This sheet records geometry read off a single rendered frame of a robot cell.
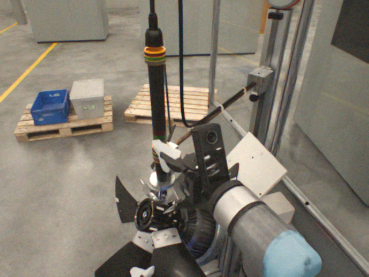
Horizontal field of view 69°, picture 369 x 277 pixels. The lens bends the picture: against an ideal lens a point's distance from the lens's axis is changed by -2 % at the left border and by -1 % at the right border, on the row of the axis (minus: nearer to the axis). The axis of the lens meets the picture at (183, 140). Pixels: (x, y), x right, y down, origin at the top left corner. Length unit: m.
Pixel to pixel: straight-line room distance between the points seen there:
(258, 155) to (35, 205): 2.34
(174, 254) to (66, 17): 7.42
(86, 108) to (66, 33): 4.57
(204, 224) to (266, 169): 0.30
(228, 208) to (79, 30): 7.70
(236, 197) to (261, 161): 0.65
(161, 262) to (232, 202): 0.54
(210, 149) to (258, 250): 0.17
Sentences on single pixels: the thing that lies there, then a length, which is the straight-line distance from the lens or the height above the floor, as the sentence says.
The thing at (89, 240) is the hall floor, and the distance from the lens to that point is 2.54.
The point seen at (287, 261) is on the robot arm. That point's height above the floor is 1.67.
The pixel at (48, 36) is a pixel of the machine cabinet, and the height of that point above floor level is 0.19.
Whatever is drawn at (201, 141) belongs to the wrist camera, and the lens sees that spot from 0.44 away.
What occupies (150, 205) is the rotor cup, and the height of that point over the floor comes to 1.25.
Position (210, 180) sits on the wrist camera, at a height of 1.67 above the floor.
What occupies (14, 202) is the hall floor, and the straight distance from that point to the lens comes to 3.12.
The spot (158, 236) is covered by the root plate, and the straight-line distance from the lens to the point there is 0.97.
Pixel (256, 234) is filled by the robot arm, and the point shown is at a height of 1.67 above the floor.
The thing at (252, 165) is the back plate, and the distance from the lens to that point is 1.08.
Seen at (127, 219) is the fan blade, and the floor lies 0.99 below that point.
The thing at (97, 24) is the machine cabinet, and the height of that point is 0.43.
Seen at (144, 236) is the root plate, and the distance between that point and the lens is 1.06.
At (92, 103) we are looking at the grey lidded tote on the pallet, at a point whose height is 0.37.
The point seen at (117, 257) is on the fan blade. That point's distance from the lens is 1.12.
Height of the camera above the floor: 1.98
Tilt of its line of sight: 35 degrees down
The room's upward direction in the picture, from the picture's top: straight up
